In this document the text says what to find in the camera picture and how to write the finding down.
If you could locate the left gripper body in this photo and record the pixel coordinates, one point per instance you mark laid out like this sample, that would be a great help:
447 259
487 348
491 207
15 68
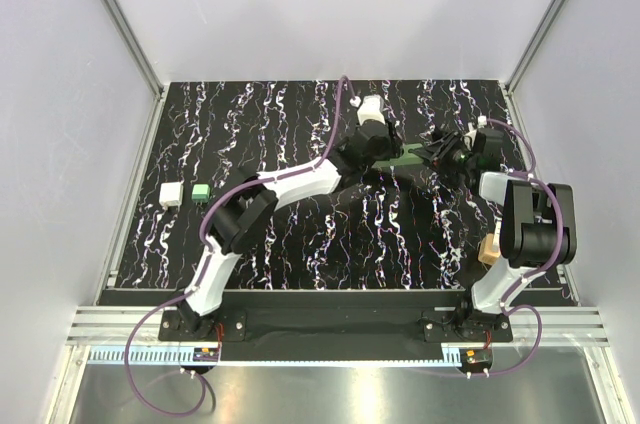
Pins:
387 150

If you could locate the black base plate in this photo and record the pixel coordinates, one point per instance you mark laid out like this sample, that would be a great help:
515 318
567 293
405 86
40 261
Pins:
408 313

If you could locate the white charger plug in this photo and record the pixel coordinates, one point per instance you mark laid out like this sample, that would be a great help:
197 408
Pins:
170 195

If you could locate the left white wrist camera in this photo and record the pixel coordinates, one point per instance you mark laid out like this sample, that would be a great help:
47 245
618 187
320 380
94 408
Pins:
368 108

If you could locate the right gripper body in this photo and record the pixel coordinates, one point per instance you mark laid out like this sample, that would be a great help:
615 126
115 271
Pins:
459 160

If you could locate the green power strip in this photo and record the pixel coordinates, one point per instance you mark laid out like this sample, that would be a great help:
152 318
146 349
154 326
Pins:
407 157

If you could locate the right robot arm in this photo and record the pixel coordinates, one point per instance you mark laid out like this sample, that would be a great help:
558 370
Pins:
537 230

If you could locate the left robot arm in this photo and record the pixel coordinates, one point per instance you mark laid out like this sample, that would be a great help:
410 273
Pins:
238 220

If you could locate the green charger plug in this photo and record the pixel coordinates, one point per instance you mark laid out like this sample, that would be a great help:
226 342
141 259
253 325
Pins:
201 193

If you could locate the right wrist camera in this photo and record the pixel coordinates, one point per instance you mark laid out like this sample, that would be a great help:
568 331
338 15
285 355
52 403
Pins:
488 144

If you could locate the aluminium frame rail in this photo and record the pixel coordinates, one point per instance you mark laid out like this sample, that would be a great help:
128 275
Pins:
342 337

